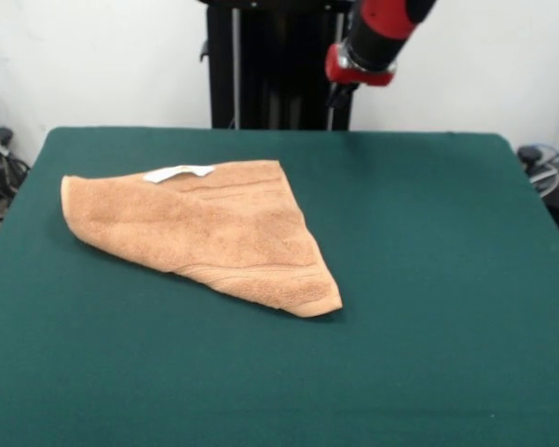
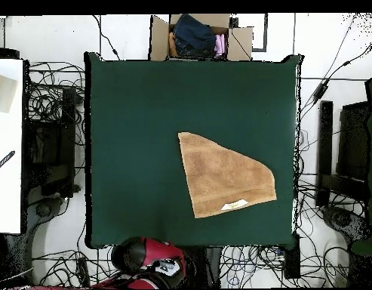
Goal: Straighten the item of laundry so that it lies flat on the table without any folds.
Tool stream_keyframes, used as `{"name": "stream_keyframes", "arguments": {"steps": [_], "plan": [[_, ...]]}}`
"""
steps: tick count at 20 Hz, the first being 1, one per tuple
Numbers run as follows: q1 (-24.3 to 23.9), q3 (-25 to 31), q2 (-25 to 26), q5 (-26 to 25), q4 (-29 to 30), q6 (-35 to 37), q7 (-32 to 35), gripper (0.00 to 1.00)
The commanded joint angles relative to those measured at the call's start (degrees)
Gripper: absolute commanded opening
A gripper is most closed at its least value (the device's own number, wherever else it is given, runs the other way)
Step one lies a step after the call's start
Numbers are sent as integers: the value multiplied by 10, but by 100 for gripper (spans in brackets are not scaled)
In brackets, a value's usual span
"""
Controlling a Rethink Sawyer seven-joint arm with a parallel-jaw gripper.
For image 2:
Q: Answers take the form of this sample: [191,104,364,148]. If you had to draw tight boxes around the white side table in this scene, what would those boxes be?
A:
[0,58,24,235]

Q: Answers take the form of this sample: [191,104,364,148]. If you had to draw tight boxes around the blue denim jeans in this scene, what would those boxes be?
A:
[172,13,218,58]

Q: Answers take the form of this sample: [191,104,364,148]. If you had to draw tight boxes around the beige paper sheet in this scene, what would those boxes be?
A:
[0,72,18,115]

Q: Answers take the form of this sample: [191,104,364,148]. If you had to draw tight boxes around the black power strip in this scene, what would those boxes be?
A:
[283,233,302,280]

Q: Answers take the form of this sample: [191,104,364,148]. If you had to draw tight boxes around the black ridged strap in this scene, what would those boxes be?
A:
[0,150,17,175]

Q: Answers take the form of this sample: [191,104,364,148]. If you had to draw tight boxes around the brown cardboard box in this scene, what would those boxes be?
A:
[149,13,254,62]

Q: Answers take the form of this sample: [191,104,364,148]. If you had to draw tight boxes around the tan terry towel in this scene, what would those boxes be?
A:
[177,131,278,219]

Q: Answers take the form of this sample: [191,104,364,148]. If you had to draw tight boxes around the black metal frame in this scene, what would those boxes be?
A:
[314,100,371,209]

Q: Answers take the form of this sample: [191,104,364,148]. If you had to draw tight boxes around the dark green table cloth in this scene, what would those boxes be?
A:
[84,52,303,250]

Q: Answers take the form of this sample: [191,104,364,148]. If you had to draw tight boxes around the black power adapter cable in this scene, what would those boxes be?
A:
[300,34,372,105]

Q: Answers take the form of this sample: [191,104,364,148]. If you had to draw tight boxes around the pink cloth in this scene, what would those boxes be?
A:
[214,33,226,59]

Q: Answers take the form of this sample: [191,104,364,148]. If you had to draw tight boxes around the black equipment rack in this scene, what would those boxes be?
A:
[23,86,78,199]

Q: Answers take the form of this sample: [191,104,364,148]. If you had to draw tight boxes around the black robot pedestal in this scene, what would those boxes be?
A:
[173,245,223,289]

